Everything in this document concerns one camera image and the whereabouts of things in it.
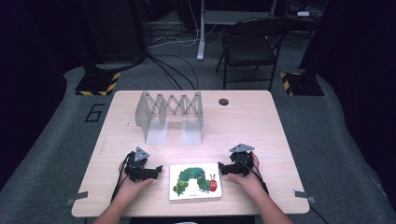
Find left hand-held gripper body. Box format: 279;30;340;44
124;147;151;183

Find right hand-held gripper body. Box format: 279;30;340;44
229;143;256;177

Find white caterpillar board book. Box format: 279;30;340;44
168;162;223;202

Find person's left hand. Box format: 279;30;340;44
116;160;155;203

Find person's right hand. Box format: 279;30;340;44
227;152;266;201

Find grey expandable metal book rack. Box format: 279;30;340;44
134;91;205;147

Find black stand base yellow stripes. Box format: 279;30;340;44
75;71;121;97
279;71;325;97

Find black folding chair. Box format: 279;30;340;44
215;17;292;91

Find white standing desk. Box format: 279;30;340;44
196;0;278;62

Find black equipment case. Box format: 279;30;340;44
88;0;149;64

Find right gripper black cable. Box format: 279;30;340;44
234;158;271;196

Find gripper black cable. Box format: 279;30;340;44
109;153;133;203
234;158;271;196

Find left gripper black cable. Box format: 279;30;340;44
109;153;133;203

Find grey table edge bracket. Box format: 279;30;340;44
64;190;90;206
292;189;317;204

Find black floor cable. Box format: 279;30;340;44
148;55;183;91
162;54;200;91

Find white floor cable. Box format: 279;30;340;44
148;0;219;49

